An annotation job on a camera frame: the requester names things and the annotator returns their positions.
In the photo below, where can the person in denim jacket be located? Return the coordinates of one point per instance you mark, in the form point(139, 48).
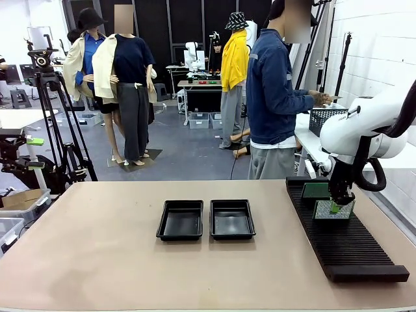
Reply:
point(269, 97)

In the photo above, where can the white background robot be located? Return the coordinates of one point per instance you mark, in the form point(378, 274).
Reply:
point(193, 58)

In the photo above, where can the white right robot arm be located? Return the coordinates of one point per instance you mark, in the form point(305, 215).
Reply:
point(357, 126)

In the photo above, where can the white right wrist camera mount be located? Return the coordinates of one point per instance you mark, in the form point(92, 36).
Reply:
point(320, 167)

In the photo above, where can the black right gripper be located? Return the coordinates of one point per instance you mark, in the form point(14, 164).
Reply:
point(341, 182)

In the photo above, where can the person's right forearm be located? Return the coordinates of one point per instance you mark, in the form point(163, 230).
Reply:
point(302, 101)

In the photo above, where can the black leaning stand poles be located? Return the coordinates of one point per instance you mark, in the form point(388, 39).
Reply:
point(317, 48)

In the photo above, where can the mannequin black hat blue shirt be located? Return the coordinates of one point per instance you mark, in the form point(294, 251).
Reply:
point(73, 68)

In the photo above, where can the black device green pads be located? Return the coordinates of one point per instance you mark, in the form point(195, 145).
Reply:
point(16, 146)

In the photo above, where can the black camera tripod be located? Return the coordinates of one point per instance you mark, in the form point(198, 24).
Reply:
point(45, 74)

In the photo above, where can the black slotted board rack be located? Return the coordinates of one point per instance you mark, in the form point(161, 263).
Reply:
point(344, 247)

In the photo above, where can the background person in black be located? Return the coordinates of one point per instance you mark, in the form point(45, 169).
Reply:
point(216, 48)

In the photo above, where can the person's right hand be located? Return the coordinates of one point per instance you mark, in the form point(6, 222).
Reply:
point(320, 98)

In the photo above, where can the black light stand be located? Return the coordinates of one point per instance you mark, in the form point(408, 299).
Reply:
point(343, 65)

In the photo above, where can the black ESD tray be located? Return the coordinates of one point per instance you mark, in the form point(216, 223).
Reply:
point(232, 220)
point(180, 221)

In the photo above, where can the grey plastic stool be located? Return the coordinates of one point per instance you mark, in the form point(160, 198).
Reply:
point(20, 97)
point(160, 91)

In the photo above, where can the grey floor storage bin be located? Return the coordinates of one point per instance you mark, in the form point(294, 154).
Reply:
point(216, 121)
point(199, 121)

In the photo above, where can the mannequin navy shirt grey trousers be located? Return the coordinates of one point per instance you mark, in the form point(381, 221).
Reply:
point(131, 84)

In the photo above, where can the grey mesh basket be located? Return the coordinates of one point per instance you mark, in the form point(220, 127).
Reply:
point(317, 121)

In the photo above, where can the clear storage box with cardboard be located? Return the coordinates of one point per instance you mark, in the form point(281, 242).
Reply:
point(32, 204)

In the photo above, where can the mannequin yellow jacket bucket hat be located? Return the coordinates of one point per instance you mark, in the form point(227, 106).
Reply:
point(232, 65)

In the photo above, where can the background work table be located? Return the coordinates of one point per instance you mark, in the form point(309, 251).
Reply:
point(195, 84)

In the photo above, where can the green circuit board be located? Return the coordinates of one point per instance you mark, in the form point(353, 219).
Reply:
point(323, 210)
point(315, 191)

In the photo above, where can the black floor mat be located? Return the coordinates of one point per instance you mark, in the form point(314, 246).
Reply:
point(152, 155)

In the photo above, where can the white rectangular table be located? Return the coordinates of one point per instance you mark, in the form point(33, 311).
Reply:
point(302, 130)

